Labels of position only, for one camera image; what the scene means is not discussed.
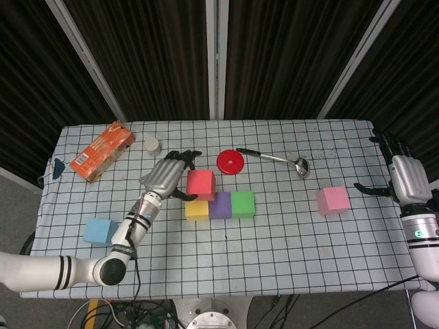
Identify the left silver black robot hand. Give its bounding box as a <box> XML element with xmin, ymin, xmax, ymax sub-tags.
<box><xmin>143</xmin><ymin>149</ymin><xmax>203</xmax><ymax>204</ymax></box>

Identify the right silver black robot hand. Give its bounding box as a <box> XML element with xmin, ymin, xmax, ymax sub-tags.
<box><xmin>353</xmin><ymin>128</ymin><xmax>434</xmax><ymax>208</ymax></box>

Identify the red foam cube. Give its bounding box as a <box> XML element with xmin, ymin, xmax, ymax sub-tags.
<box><xmin>186</xmin><ymin>169</ymin><xmax>217</xmax><ymax>202</ymax></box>

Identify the yellow foam cube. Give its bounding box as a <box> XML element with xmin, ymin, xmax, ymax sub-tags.
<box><xmin>185</xmin><ymin>200</ymin><xmax>210</xmax><ymax>221</ymax></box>

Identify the purple foam cube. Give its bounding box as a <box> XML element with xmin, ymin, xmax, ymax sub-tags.
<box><xmin>208</xmin><ymin>191</ymin><xmax>233</xmax><ymax>220</ymax></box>

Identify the green foam cube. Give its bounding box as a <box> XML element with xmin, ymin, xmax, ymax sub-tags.
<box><xmin>230</xmin><ymin>191</ymin><xmax>257</xmax><ymax>219</ymax></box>

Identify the blue foam cube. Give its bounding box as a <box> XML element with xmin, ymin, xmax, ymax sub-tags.
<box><xmin>83</xmin><ymin>218</ymin><xmax>119</xmax><ymax>247</ymax></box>

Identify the metal robot base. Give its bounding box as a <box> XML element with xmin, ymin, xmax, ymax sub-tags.
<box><xmin>173</xmin><ymin>296</ymin><xmax>254</xmax><ymax>329</ymax></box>

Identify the pink foam cube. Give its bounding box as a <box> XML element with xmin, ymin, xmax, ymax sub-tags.
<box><xmin>316</xmin><ymin>186</ymin><xmax>351</xmax><ymax>216</ymax></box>

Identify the small white jar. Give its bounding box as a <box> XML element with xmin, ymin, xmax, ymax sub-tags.
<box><xmin>143</xmin><ymin>136</ymin><xmax>163</xmax><ymax>157</ymax></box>

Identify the red plastic disc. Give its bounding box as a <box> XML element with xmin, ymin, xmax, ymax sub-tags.
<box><xmin>216</xmin><ymin>149</ymin><xmax>246</xmax><ymax>175</ymax></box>

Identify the orange cardboard box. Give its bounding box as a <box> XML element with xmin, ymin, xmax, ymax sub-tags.
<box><xmin>69</xmin><ymin>121</ymin><xmax>136</xmax><ymax>184</ymax></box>

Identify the dark pleated curtain panel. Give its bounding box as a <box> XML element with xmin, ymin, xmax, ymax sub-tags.
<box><xmin>324</xmin><ymin>0</ymin><xmax>439</xmax><ymax>186</ymax></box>
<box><xmin>0</xmin><ymin>0</ymin><xmax>116</xmax><ymax>186</ymax></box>
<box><xmin>224</xmin><ymin>0</ymin><xmax>383</xmax><ymax>120</ymax></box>
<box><xmin>63</xmin><ymin>0</ymin><xmax>211</xmax><ymax>122</ymax></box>

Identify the dark blue clip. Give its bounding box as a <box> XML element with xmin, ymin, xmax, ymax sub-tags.
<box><xmin>51</xmin><ymin>158</ymin><xmax>67</xmax><ymax>180</ymax></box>

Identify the checkered light blue tablecloth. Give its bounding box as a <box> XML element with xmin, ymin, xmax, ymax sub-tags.
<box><xmin>19</xmin><ymin>119</ymin><xmax>425</xmax><ymax>299</ymax></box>

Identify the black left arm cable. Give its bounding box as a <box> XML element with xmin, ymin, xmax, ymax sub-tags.
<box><xmin>130</xmin><ymin>253</ymin><xmax>142</xmax><ymax>304</ymax></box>

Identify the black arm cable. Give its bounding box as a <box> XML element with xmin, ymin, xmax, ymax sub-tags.
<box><xmin>308</xmin><ymin>273</ymin><xmax>421</xmax><ymax>329</ymax></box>
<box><xmin>130</xmin><ymin>253</ymin><xmax>142</xmax><ymax>304</ymax></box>

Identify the steel ladle black handle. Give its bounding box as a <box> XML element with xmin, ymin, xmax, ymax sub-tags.
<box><xmin>235</xmin><ymin>147</ymin><xmax>311</xmax><ymax>179</ymax></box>

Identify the white partition post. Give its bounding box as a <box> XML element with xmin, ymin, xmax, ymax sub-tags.
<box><xmin>317</xmin><ymin>0</ymin><xmax>402</xmax><ymax>119</ymax></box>
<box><xmin>46</xmin><ymin>0</ymin><xmax>128</xmax><ymax>123</ymax></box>
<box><xmin>204</xmin><ymin>0</ymin><xmax>230</xmax><ymax>120</ymax></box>

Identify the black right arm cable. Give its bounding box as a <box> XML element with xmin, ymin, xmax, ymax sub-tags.
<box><xmin>308</xmin><ymin>273</ymin><xmax>421</xmax><ymax>329</ymax></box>

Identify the black floor cable bundle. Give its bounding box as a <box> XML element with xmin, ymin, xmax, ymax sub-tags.
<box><xmin>267</xmin><ymin>294</ymin><xmax>301</xmax><ymax>329</ymax></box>
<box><xmin>99</xmin><ymin>297</ymin><xmax>179</xmax><ymax>329</ymax></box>

